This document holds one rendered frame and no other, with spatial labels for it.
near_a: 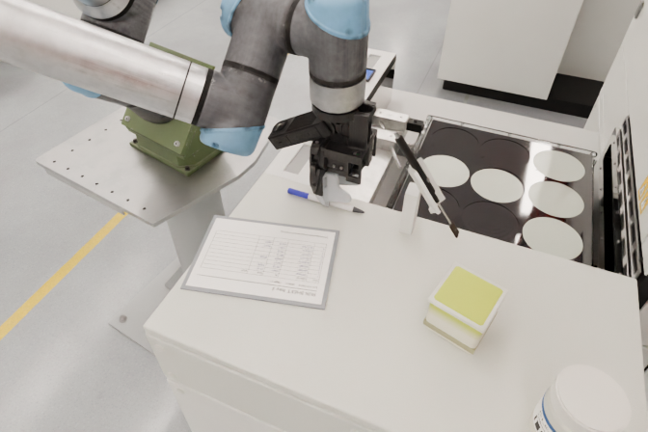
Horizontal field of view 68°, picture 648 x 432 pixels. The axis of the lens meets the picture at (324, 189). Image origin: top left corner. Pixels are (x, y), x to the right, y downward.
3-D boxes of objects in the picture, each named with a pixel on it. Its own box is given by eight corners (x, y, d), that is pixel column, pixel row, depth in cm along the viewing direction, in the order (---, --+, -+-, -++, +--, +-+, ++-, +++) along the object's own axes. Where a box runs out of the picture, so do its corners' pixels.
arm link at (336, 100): (299, 81, 61) (324, 50, 66) (301, 110, 64) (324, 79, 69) (354, 94, 59) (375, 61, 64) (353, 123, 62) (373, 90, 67)
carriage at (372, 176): (407, 132, 115) (409, 122, 113) (356, 237, 91) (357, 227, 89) (376, 125, 118) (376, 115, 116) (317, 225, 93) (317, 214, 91)
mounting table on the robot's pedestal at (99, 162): (54, 199, 122) (33, 159, 113) (178, 116, 149) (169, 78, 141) (184, 274, 104) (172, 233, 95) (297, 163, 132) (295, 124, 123)
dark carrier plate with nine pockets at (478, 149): (591, 157, 102) (592, 154, 101) (589, 278, 78) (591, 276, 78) (432, 121, 111) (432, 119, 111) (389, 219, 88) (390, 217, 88)
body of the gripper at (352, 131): (359, 189, 70) (363, 124, 61) (306, 175, 72) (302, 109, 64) (375, 157, 75) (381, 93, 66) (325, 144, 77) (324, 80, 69)
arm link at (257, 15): (200, 51, 60) (272, 73, 57) (227, -35, 60) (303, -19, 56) (232, 68, 68) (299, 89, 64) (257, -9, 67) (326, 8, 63)
